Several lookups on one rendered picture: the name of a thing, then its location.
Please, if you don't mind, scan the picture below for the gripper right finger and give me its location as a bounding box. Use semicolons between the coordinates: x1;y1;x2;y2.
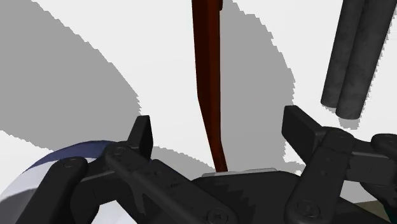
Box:
281;105;397;224

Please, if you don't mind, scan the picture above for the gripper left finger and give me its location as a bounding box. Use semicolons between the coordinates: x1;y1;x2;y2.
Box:
15;115;239;224

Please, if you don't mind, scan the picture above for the white bowl with blue rim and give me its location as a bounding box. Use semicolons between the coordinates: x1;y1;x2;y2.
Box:
0;140;137;224

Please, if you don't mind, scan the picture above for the dark grey double cylinder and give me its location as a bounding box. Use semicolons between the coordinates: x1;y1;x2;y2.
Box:
320;0;397;120

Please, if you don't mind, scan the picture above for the dark red long handle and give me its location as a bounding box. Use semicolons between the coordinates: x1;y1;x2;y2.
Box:
191;0;229;173

